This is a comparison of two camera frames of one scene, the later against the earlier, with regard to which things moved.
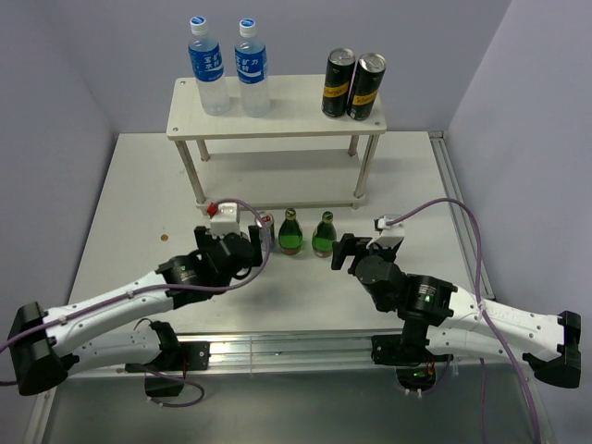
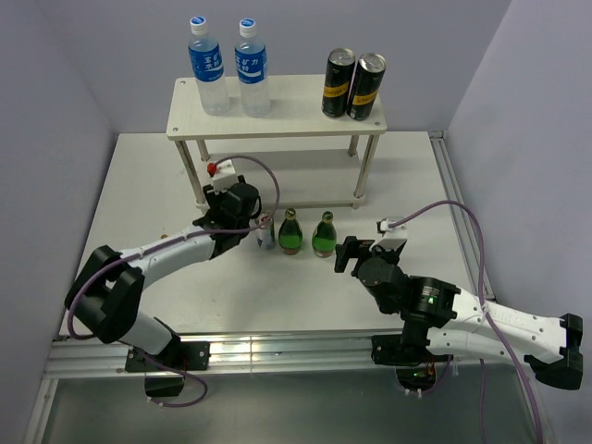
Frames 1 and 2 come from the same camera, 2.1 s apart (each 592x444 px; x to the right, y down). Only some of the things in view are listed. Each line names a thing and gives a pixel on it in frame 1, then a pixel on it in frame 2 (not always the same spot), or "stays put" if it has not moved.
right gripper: x=348 y=245 stays put
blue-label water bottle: x=208 y=65 stays put
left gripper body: x=224 y=282 -> x=215 y=199
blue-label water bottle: x=252 y=70 stays put
